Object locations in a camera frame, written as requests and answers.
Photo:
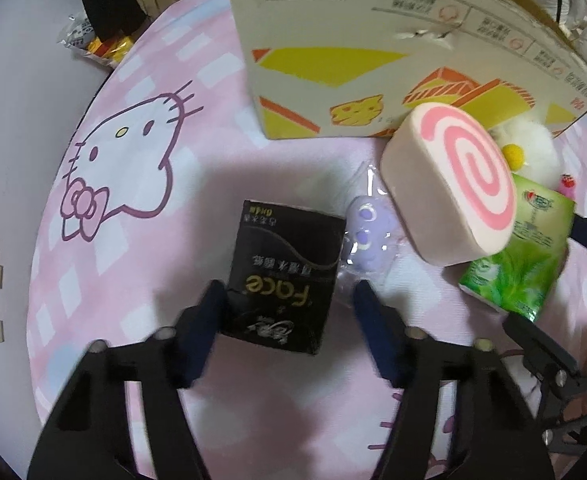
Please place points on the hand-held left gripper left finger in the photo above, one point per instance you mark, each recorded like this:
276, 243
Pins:
203, 332

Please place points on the plastic bag of yellow toys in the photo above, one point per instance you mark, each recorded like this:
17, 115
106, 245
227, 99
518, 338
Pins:
81, 32

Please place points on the white and yellow plush toy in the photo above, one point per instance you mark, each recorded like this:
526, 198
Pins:
533, 145

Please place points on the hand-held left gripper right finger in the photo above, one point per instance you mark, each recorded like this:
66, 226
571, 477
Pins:
373, 332

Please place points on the printed cardboard box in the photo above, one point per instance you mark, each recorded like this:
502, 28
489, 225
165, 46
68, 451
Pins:
348, 35

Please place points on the pink printed bed sheet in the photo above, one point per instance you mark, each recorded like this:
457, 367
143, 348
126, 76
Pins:
173, 260

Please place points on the pink swirl roll cake plush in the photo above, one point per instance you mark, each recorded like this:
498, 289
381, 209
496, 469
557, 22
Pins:
448, 185

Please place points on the green tissue pack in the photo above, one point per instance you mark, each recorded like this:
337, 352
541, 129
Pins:
518, 270

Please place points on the black tissue pack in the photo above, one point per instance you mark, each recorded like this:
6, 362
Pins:
283, 250

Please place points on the purple toy in clear bag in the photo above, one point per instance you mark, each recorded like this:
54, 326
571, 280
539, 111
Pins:
366, 230

